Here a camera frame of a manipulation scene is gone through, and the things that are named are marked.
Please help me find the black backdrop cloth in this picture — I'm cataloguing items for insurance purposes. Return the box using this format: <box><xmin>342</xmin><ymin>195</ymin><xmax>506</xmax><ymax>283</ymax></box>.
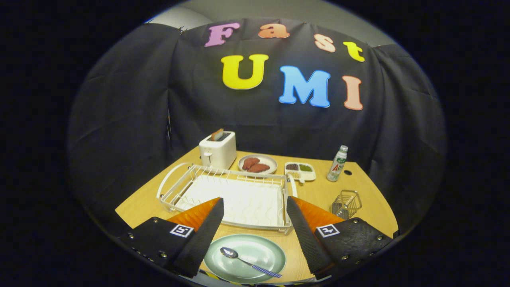
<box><xmin>68</xmin><ymin>18</ymin><xmax>447</xmax><ymax>240</ymax></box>

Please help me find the light green plate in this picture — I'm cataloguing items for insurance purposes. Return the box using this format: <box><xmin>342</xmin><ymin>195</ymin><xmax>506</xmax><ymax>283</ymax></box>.
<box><xmin>203</xmin><ymin>234</ymin><xmax>286</xmax><ymax>284</ymax></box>

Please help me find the white toaster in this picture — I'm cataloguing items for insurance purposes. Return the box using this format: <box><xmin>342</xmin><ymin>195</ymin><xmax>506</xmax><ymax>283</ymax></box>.
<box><xmin>199</xmin><ymin>131</ymin><xmax>237</xmax><ymax>170</ymax></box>

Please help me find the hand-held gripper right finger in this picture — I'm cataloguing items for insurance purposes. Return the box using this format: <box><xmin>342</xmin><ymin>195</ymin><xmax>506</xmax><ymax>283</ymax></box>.
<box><xmin>286</xmin><ymin>196</ymin><xmax>395</xmax><ymax>280</ymax></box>

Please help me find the white divided bean dish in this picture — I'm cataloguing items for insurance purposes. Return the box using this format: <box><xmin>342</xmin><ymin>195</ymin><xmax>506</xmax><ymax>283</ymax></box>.
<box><xmin>284</xmin><ymin>161</ymin><xmax>317</xmax><ymax>184</ymax></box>

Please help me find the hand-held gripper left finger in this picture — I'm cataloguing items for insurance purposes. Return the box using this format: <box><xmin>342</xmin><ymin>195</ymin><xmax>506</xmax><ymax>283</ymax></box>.
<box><xmin>118</xmin><ymin>197</ymin><xmax>225</xmax><ymax>279</ymax></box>

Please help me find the white drink bottle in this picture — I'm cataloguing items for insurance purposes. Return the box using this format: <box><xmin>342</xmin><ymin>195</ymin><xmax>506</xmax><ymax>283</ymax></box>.
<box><xmin>327</xmin><ymin>145</ymin><xmax>348</xmax><ymax>183</ymax></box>

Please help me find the metal wire basket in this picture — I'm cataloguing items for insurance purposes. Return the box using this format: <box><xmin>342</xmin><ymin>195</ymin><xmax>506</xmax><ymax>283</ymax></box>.
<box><xmin>330</xmin><ymin>190</ymin><xmax>363</xmax><ymax>220</ymax></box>

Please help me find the white dish rack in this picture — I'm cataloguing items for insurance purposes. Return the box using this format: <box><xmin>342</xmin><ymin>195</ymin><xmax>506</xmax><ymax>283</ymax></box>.
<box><xmin>156</xmin><ymin>162</ymin><xmax>298</xmax><ymax>235</ymax></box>

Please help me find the spoon with checked handle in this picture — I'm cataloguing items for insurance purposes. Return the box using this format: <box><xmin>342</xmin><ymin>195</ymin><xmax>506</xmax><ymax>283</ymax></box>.
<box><xmin>220</xmin><ymin>247</ymin><xmax>282</xmax><ymax>279</ymax></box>

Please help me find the small round beige dish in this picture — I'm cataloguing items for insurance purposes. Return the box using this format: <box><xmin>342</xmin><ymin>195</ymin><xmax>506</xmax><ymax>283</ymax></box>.
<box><xmin>237</xmin><ymin>154</ymin><xmax>278</xmax><ymax>175</ymax></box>

